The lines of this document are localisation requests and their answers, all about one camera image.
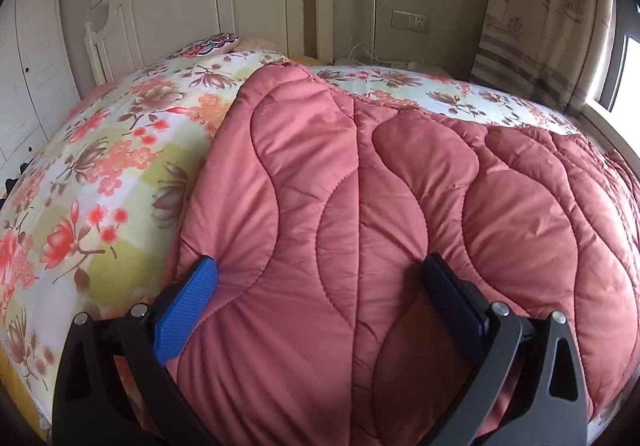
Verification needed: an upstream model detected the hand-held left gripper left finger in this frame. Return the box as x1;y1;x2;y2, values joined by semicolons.
51;256;221;446

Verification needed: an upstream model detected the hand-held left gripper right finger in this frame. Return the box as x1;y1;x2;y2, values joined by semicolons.
422;252;588;446

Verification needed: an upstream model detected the pink quilted jacket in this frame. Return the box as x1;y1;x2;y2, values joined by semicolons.
165;62;640;446

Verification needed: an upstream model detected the floral bedspread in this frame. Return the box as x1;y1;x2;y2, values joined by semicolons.
0;49;640;446

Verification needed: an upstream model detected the white nightstand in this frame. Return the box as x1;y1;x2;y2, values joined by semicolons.
334;55;451;74

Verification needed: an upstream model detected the patterned purple pillow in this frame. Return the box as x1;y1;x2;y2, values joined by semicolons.
167;31;242;60

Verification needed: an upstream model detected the white wardrobe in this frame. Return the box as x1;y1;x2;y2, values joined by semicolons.
0;0;81;162

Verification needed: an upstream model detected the printed beige curtain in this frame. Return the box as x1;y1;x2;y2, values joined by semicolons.
470;0;616;117

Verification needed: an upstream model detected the white wooden headboard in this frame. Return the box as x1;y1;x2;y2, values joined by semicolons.
84;0;333;82

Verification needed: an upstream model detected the white cable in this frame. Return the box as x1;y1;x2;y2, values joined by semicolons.
345;42;373;64

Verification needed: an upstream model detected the wall socket panel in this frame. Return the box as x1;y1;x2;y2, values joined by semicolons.
391;10;431;34

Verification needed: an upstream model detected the window with dark frame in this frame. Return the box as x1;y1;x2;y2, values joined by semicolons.
595;0;640;127

